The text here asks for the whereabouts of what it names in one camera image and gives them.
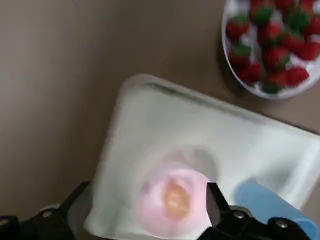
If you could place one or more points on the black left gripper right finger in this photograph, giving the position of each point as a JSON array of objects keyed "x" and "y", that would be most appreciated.
[{"x": 225, "y": 220}]

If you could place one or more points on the pink bowl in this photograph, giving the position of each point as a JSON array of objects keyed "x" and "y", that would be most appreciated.
[{"x": 150, "y": 205}]

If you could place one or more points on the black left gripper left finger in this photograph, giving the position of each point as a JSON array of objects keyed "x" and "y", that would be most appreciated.
[{"x": 50, "y": 225}]

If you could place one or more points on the blue cup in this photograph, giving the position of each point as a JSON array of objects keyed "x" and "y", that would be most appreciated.
[{"x": 262, "y": 200}]

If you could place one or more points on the white plate of strawberries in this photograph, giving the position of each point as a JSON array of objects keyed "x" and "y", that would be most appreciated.
[{"x": 282, "y": 94}]

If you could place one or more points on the brown egg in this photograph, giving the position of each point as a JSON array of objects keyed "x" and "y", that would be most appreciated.
[{"x": 176, "y": 200}]

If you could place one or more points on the white rectangular tray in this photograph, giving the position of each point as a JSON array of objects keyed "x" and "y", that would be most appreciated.
[{"x": 175, "y": 120}]

